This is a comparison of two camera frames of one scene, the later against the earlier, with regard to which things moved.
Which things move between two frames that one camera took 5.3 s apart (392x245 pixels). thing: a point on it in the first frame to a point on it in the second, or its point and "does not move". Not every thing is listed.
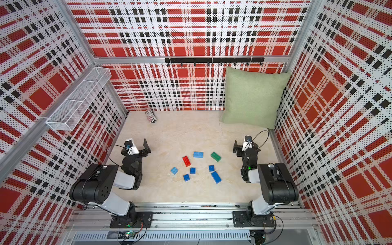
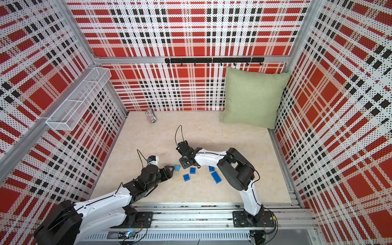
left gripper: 147,150 to 163,171
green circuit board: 128,235 does not move
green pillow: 252,98 does not move
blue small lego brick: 186,177 does not move
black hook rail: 221,60 does not move
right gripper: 239,148 to 184,165
